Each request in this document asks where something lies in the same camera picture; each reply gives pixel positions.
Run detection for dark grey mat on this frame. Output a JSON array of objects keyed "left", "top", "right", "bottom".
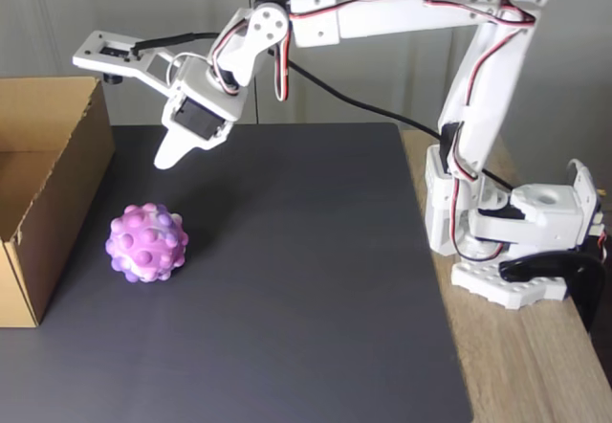
[{"left": 0, "top": 122, "right": 474, "bottom": 423}]

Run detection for black table clamp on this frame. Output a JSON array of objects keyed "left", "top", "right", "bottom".
[{"left": 498, "top": 249, "right": 609, "bottom": 333}]

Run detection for brown cardboard box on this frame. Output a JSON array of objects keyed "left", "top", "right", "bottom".
[{"left": 0, "top": 76, "right": 116, "bottom": 329}]

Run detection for grey cabinet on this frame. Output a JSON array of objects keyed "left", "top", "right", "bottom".
[{"left": 0, "top": 0, "right": 612, "bottom": 132}]

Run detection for pink purple bumpy ball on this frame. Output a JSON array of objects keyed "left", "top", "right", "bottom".
[{"left": 104, "top": 202, "right": 190, "bottom": 284}]

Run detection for thin white cable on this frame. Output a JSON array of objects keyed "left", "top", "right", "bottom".
[{"left": 164, "top": 52, "right": 211, "bottom": 89}]

